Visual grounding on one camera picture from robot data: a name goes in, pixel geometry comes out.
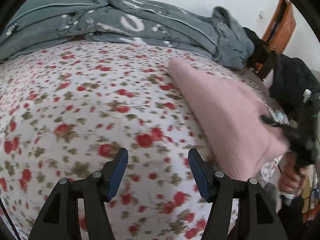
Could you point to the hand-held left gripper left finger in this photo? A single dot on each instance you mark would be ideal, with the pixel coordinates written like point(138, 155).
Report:
point(116, 175)

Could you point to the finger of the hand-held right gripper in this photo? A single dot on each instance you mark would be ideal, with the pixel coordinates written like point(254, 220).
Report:
point(271, 122)

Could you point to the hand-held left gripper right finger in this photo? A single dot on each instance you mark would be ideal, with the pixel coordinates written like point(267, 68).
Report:
point(200, 175)

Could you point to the pink knit sweater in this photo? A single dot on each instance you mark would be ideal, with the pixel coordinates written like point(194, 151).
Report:
point(225, 120)

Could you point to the person's right hand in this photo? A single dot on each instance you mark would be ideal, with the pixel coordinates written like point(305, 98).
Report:
point(288, 180)

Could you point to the small light blue toy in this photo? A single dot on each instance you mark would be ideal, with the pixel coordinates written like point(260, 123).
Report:
point(279, 115)

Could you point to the black puffer jacket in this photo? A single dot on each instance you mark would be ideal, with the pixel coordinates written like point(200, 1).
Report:
point(292, 85)

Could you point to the wooden chair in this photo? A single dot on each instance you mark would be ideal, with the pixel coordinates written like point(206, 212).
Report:
point(265, 62)

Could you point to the floral bed sheet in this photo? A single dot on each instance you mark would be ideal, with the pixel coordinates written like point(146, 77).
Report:
point(87, 105)

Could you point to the dark cloth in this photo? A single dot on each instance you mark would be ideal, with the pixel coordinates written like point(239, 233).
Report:
point(252, 37)

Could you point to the wooden door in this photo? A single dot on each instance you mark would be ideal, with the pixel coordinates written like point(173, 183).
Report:
point(282, 27)

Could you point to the grey flower-print blanket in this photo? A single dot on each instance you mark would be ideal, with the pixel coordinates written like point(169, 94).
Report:
point(125, 22)

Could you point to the white wall switch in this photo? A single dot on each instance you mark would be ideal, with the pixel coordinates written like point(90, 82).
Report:
point(261, 15)

